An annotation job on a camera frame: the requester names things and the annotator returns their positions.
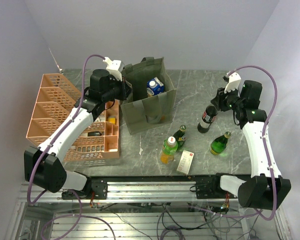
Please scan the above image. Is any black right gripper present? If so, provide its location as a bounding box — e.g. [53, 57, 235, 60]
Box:
[212, 84, 244, 112]

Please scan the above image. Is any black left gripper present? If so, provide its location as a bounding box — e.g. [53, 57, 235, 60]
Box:
[103, 74, 134, 103]

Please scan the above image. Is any cola glass bottle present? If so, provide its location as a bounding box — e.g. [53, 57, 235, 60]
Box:
[197, 104, 218, 134]

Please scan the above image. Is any green canvas tote bag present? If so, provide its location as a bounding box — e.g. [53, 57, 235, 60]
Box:
[120, 57, 177, 135]

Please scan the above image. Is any blue pineapple juice carton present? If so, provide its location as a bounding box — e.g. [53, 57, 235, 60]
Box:
[146, 77, 165, 97]

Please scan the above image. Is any green tea plastic bottle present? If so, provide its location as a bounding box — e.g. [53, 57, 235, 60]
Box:
[160, 136, 178, 164]

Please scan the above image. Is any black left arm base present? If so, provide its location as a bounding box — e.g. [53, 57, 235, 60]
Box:
[61, 176, 108, 200]

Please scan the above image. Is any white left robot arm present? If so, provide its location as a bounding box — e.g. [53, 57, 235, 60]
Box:
[24, 68, 132, 199]

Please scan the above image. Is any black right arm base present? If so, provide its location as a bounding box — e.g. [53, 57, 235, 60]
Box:
[193, 172, 243, 199]

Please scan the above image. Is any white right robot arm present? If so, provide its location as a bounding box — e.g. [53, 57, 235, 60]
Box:
[210, 80, 291, 210]

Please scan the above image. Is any yellow grey small object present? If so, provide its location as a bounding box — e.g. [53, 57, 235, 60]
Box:
[107, 116, 117, 125]

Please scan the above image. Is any green glass bottle right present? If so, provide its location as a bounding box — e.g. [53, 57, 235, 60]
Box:
[209, 131, 232, 155]

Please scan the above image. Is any green glass bottle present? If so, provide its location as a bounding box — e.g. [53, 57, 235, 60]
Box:
[209, 131, 232, 155]
[173, 124, 187, 150]

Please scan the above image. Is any black device in basket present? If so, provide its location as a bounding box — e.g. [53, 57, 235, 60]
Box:
[87, 131, 102, 137]

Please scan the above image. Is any green glass bottle centre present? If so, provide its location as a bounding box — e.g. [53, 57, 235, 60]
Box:
[173, 124, 187, 150]

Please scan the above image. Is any orange plastic organizer basket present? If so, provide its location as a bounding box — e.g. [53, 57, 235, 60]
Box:
[25, 72, 121, 162]

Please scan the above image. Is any white medicine box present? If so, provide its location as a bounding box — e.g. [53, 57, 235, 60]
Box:
[176, 150, 195, 175]

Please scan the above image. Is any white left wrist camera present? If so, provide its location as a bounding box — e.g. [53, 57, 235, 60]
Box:
[103, 57, 125, 82]

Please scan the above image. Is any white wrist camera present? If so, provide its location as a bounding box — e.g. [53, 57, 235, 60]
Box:
[224, 72, 242, 94]
[103, 57, 125, 82]

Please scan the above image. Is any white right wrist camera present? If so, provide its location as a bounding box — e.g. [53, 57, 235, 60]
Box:
[224, 72, 242, 94]

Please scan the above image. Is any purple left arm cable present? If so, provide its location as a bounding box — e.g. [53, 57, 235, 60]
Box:
[26, 54, 117, 240]

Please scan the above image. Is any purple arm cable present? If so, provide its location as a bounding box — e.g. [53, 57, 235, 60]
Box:
[26, 54, 117, 240]
[156, 65, 278, 240]

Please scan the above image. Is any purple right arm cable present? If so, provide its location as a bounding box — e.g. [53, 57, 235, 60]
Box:
[156, 65, 278, 240]

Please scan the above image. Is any aluminium rail frame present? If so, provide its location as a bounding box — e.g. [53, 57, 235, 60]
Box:
[16, 176, 293, 240]

